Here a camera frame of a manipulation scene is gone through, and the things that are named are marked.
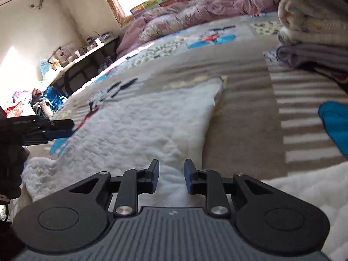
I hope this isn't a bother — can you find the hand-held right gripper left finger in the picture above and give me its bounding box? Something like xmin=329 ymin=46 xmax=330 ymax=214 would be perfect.
xmin=69 ymin=159 xmax=160 ymax=218

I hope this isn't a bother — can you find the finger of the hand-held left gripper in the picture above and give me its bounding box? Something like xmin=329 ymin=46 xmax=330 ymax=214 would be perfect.
xmin=8 ymin=115 xmax=75 ymax=136
xmin=22 ymin=129 xmax=74 ymax=146

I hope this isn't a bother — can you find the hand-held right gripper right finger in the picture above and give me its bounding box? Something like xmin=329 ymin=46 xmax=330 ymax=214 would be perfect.
xmin=184 ymin=159 xmax=276 ymax=218

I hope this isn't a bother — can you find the white fleece garment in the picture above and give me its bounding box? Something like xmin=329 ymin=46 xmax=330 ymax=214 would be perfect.
xmin=22 ymin=77 xmax=228 ymax=215

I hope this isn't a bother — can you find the blue shiny bag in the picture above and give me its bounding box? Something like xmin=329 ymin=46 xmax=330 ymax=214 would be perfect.
xmin=43 ymin=86 xmax=68 ymax=112

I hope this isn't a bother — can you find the red patterned cloth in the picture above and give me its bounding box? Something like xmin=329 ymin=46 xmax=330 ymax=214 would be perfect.
xmin=5 ymin=90 xmax=33 ymax=112

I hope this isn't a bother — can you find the light blue plastic bag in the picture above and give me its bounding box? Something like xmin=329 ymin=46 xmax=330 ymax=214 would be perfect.
xmin=40 ymin=59 xmax=56 ymax=80

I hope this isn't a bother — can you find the dark desk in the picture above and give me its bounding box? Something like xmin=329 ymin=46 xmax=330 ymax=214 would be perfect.
xmin=41 ymin=34 xmax=120 ymax=98

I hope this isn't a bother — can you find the black desk lamp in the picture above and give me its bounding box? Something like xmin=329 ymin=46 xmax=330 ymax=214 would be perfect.
xmin=48 ymin=46 xmax=64 ymax=64

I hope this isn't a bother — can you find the cartoon printed grey blanket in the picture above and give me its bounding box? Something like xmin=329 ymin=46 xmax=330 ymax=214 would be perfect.
xmin=16 ymin=12 xmax=348 ymax=223

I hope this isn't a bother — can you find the white fluffy cloth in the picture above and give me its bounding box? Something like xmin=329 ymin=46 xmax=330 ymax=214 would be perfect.
xmin=259 ymin=163 xmax=348 ymax=261

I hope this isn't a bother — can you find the blue cloth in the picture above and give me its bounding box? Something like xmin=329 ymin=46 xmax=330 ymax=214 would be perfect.
xmin=318 ymin=101 xmax=348 ymax=160

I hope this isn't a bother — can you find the pink quilt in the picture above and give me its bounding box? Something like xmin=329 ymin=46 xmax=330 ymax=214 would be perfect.
xmin=116 ymin=0 xmax=281 ymax=58

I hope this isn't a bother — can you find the cream folded blanket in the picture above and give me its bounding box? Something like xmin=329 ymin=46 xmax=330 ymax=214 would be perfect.
xmin=277 ymin=0 xmax=348 ymax=48

